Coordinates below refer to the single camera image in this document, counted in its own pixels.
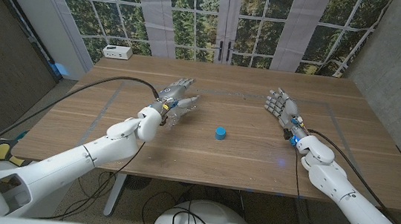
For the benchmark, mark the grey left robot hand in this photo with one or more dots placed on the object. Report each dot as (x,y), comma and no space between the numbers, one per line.
(172,96)

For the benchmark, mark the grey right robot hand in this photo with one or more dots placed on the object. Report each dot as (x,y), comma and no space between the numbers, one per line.
(286,110)

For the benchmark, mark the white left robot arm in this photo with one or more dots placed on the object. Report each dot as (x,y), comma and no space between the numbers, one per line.
(68,161)

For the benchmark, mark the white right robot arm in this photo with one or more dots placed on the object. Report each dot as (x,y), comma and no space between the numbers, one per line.
(355,206)

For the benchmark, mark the blue bottle cap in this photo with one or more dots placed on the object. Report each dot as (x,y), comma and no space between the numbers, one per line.
(220,133)

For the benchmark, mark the white power strip box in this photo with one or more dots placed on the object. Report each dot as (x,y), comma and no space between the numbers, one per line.
(117,52)

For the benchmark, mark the black round floor foot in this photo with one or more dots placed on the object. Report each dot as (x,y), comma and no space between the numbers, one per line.
(137,182)

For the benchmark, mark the white table leg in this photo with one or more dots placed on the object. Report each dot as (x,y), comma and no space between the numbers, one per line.
(115,194)

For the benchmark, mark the grey table leg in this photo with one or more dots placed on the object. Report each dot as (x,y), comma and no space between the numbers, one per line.
(303,223)

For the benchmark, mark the small blue object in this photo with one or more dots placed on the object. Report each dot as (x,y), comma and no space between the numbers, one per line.
(60,69)

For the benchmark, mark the white robot torso base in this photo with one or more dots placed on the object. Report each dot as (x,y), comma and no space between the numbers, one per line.
(207,221)

